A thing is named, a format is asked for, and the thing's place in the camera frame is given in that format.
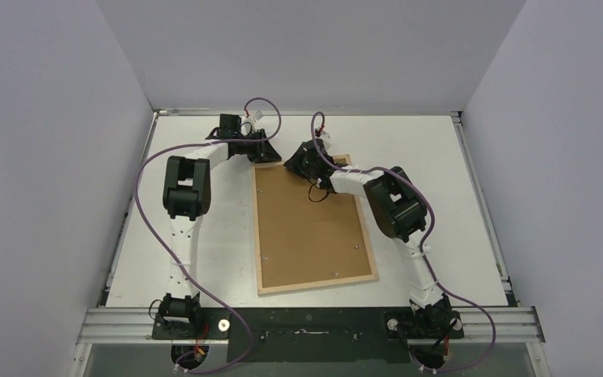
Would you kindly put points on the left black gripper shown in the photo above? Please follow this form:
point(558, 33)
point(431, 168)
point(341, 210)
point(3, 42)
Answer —
point(264, 153)

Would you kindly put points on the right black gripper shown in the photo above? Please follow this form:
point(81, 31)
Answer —
point(301, 162)

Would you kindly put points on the white wooden picture frame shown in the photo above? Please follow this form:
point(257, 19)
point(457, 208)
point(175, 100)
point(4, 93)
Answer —
point(312, 286)

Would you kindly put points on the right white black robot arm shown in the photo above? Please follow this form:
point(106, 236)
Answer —
point(400, 215)

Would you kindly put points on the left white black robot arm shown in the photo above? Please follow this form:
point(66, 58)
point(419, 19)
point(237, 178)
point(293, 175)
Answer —
point(186, 199)

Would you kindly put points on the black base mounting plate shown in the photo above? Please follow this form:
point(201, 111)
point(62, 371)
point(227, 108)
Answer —
point(299, 335)

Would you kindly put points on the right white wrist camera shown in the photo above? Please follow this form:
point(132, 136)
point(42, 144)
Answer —
point(325, 137)

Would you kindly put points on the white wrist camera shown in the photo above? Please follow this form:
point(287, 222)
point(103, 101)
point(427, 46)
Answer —
point(249, 123)
point(325, 137)

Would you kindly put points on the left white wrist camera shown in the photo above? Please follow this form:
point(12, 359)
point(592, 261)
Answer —
point(249, 123)

